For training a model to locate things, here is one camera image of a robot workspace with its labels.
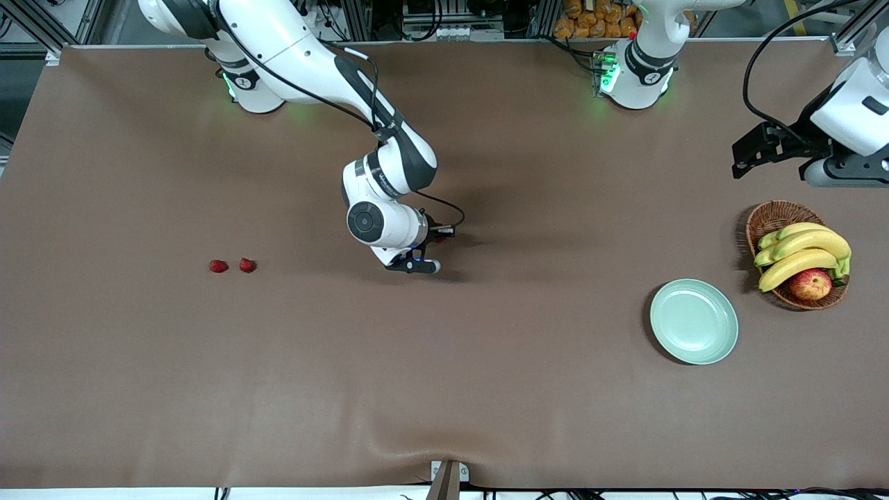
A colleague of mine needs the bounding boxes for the pale green round plate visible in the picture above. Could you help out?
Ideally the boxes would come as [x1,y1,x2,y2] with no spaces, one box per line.
[650,278,739,365]

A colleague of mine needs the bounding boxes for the brown wicker basket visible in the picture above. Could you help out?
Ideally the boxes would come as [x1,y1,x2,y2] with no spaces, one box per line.
[746,200,849,311]

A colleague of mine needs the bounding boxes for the red yellow apple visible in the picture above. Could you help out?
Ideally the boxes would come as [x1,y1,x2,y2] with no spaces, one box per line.
[790,268,833,301]

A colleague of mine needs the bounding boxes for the brown table mat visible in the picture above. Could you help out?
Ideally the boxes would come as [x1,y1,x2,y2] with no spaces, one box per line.
[0,38,889,490]

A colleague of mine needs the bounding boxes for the white terminal strip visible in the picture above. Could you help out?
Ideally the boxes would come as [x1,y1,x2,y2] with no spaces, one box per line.
[401,24,506,40]

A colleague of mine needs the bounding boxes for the bag of brown buns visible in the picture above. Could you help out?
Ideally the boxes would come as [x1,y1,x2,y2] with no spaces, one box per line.
[554,0,643,40]

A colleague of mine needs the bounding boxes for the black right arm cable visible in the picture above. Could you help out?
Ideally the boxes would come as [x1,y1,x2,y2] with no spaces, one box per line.
[208,0,466,231]

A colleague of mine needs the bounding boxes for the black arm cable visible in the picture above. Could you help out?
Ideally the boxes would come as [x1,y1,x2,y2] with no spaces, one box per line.
[208,0,466,231]
[742,0,845,134]

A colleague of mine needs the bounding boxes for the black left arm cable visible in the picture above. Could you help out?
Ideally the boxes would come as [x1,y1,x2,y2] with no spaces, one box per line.
[742,0,845,134]

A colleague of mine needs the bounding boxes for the aluminium frame post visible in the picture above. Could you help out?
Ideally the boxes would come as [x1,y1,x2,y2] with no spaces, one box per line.
[0,0,77,65]
[830,0,889,56]

